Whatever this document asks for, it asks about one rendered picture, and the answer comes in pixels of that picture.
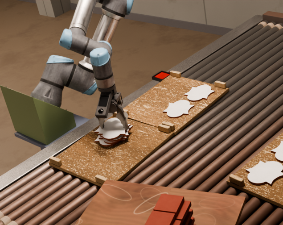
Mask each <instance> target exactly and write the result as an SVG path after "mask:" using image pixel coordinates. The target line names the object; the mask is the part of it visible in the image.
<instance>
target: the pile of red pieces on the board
mask: <svg viewBox="0 0 283 225"><path fill-rule="evenodd" d="M191 205H192V204H191V201H187V200H185V199H184V196H177V195H169V194H161V196H160V198H159V199H158V201H157V203H156V205H155V207H154V209H153V211H152V212H151V214H150V216H149V218H148V219H147V221H146V223H145V225H195V224H194V222H195V219H194V217H192V215H193V210H192V209H190V207H191Z"/></svg>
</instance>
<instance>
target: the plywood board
mask: <svg viewBox="0 0 283 225"><path fill-rule="evenodd" d="M161 194H169V195H177V196H184V199H185V200H187V201H191V204H192V205H191V207H190V209H192V210H193V215H192V217H194V219H195V222H194V224H195V225H238V222H239V219H240V216H241V213H242V211H243V208H244V206H245V203H246V197H243V196H234V195H226V194H219V193H211V192H201V191H194V190H187V189H179V188H172V187H162V186H155V185H147V184H140V183H130V182H123V181H115V180H108V179H107V180H106V181H105V182H104V184H103V185H102V186H101V188H100V189H99V191H98V192H97V194H96V195H95V197H94V198H93V200H92V201H91V202H90V204H89V205H88V206H87V208H86V209H85V211H84V212H83V214H82V215H81V216H80V218H79V220H78V221H77V222H76V224H75V225H145V223H146V221H147V219H148V218H149V216H150V214H151V212H152V211H153V209H154V207H155V205H156V203H157V201H158V199H159V198H160V196H161Z"/></svg>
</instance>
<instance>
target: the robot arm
mask: <svg viewBox="0 0 283 225"><path fill-rule="evenodd" d="M98 2H99V3H101V4H102V7H101V9H102V12H103V13H102V16H101V18H100V21H99V23H98V26H97V28H96V31H95V33H94V35H93V38H92V39H90V38H88V37H86V33H87V30H88V27H89V24H90V21H91V17H92V14H93V11H94V8H95V5H96V4H97V3H98ZM133 2H134V0H79V1H78V4H77V7H76V10H75V13H74V16H73V19H72V21H71V24H70V27H69V29H64V31H63V33H62V36H61V38H60V41H59V45H60V46H62V47H64V48H66V49H68V50H71V51H74V52H76V53H79V54H81V55H84V56H85V57H84V59H83V60H82V61H79V63H78V65H76V64H74V60H72V59H70V58H66V57H62V56H58V55H51V56H50V57H49V59H48V61H47V63H46V66H45V69H44V71H43V74H42V76H41V79H40V82H39V84H38V85H37V86H36V87H35V88H34V90H33V91H32V92H31V94H30V96H31V97H32V96H33V97H34V98H36V99H39V100H41V101H44V102H46V103H49V104H52V105H54V106H57V107H59V108H60V107H61V104H62V91H63V88H64V86H66V87H68V88H71V89H73V90H76V91H78V92H81V93H82V94H87V95H92V94H94V92H95V91H96V90H97V88H98V90H99V91H100V92H101V94H100V98H99V101H98V105H97V109H96V112H95V116H96V118H98V121H99V124H100V127H101V129H103V128H104V122H105V120H104V119H105V118H107V115H108V113H113V114H114V113H115V112H117V115H116V117H117V119H119V120H120V121H121V124H122V125H123V127H124V128H125V129H126V130H128V122H127V119H128V114H127V113H126V112H124V110H123V108H122V107H120V106H119V105H122V104H123V100H122V95H121V92H117V90H116V86H115V79H114V75H113V71H112V67H111V56H112V47H111V45H110V42H111V40H112V38H113V35H114V33H115V30H116V28H117V25H118V23H119V20H121V19H123V18H124V17H125V15H129V14H130V12H131V9H132V6H133ZM120 97H121V100H122V101H121V100H120Z"/></svg>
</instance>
